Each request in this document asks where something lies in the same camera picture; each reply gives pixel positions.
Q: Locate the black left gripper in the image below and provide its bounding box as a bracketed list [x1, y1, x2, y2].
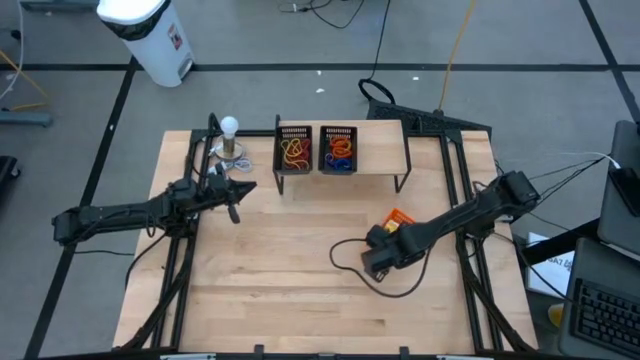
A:
[202, 164, 258, 225]

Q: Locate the orange plastic basket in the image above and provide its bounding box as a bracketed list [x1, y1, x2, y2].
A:
[382, 207, 417, 234]

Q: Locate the yellow rubber band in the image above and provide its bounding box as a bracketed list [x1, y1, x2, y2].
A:
[279, 138, 304, 162]
[282, 152, 311, 171]

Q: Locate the red rubber band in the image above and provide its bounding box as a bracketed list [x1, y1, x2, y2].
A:
[294, 138, 312, 169]

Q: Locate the large black plastic basket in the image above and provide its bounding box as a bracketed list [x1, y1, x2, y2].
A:
[272, 124, 314, 177]

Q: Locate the blue coil keychain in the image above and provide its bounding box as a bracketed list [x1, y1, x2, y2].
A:
[324, 152, 354, 172]

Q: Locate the small black plastic basket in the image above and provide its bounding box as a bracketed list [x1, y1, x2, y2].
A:
[318, 124, 360, 177]

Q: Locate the brass lamp base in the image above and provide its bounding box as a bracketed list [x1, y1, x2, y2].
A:
[214, 135, 246, 162]

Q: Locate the white light bulb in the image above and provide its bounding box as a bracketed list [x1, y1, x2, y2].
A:
[220, 115, 240, 140]

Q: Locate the white trash can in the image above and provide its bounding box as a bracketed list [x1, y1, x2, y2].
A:
[96, 0, 196, 89]

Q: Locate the white paper sheet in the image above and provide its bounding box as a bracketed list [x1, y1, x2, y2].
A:
[524, 230, 576, 300]

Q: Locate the yellow round object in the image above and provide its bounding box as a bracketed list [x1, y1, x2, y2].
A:
[546, 302, 565, 329]

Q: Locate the grey table foot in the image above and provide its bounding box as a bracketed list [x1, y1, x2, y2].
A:
[19, 0, 100, 13]
[0, 109, 54, 128]

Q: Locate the grey closed laptop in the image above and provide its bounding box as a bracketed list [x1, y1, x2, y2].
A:
[596, 118, 640, 262]

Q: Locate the black phone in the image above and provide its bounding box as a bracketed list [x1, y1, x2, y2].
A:
[607, 166, 640, 217]

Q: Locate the white lamp cable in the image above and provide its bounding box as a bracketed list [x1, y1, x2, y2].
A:
[206, 142, 255, 177]

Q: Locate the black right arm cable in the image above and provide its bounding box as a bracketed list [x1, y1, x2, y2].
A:
[328, 237, 432, 300]

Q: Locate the wooden shelf riser black frame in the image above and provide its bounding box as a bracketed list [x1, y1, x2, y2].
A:
[272, 114, 413, 196]

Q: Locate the black floor cable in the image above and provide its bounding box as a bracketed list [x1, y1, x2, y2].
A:
[357, 0, 397, 107]

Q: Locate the yellow hanging cable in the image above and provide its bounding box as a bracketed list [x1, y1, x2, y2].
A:
[436, 0, 476, 113]

